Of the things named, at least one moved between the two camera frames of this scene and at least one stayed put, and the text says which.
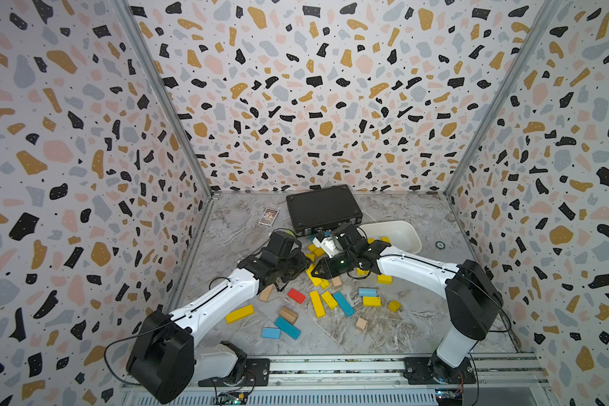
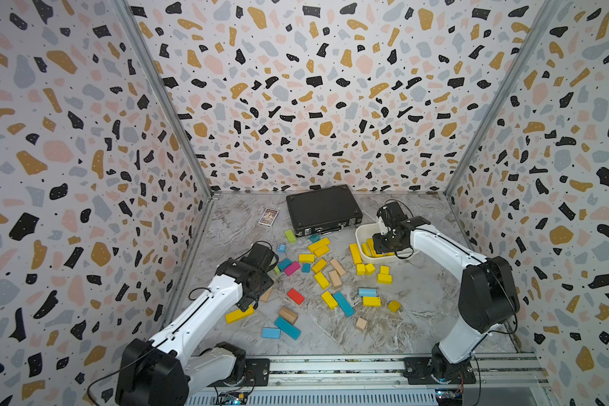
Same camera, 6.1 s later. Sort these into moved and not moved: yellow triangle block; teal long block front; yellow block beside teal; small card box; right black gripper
Moved: right black gripper
Not moved: yellow triangle block; yellow block beside teal; teal long block front; small card box
